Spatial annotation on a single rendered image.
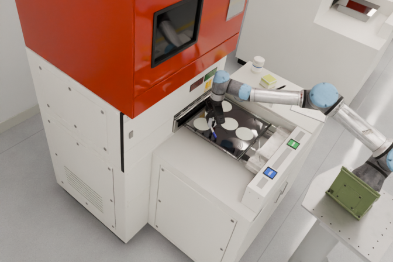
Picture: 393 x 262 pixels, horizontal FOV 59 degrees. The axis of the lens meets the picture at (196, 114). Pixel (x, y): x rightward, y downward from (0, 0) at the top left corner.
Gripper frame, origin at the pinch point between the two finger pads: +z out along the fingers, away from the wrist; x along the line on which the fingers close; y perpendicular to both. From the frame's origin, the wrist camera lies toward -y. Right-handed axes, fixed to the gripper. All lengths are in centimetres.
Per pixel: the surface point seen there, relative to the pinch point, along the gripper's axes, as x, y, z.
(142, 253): 41, -20, 91
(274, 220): -59, -20, 91
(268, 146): -27.7, -17.3, 3.4
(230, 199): 3.4, -40.5, 9.2
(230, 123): -12.3, 2.3, 1.6
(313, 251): -51, -61, 53
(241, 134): -15.4, -7.6, 1.6
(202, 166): 10.7, -18.1, 9.4
